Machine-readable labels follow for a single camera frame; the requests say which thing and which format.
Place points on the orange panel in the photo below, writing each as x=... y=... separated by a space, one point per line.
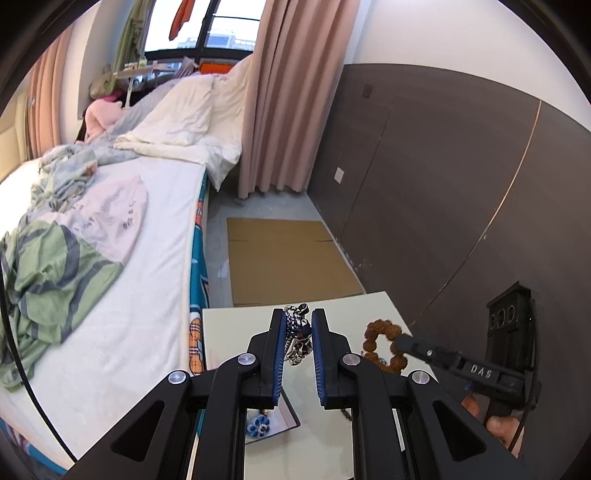
x=217 y=67

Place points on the grey blue quilt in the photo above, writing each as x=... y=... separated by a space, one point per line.
x=138 y=110

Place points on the blue flower brooch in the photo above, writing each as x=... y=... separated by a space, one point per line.
x=258 y=423

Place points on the white pink printed garment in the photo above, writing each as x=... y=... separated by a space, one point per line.
x=111 y=217

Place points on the narrow pink curtain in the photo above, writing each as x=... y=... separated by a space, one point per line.
x=46 y=101

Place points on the white folding rack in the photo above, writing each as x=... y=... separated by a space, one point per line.
x=138 y=69

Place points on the beige green bag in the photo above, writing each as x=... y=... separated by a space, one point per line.
x=101 y=85

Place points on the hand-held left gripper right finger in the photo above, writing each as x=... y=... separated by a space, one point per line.
x=319 y=360

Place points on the green striped cloth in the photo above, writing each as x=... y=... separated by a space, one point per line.
x=46 y=277

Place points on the black jewelry box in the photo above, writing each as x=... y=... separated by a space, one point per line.
x=277 y=424

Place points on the window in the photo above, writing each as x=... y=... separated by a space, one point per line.
x=226 y=32

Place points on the green hanging cloth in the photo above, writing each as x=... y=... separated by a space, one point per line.
x=131 y=32

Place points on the bed with beige headboard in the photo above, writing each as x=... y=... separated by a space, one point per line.
x=152 y=277

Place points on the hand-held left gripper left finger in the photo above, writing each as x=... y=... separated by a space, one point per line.
x=278 y=360

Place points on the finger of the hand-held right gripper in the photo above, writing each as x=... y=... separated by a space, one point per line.
x=425 y=351

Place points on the flat brown cardboard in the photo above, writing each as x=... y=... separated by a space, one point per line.
x=286 y=258

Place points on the orange hanging cloth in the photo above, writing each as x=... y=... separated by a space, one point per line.
x=180 y=18

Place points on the person's right hand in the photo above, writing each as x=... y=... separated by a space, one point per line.
x=501 y=425

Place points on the white wall outlet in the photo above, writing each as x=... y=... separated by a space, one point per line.
x=339 y=175

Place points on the pink plush toy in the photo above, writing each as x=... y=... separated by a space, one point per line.
x=101 y=115

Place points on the wide pink curtain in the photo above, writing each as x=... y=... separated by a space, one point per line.
x=295 y=92

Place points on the light blue floral blanket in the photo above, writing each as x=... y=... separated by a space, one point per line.
x=69 y=170

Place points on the white duvet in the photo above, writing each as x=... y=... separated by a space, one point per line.
x=184 y=115

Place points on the white low table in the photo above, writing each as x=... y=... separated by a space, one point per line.
x=351 y=318

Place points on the teal cartoon printed bedsheet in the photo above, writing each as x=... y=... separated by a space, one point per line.
x=198 y=286

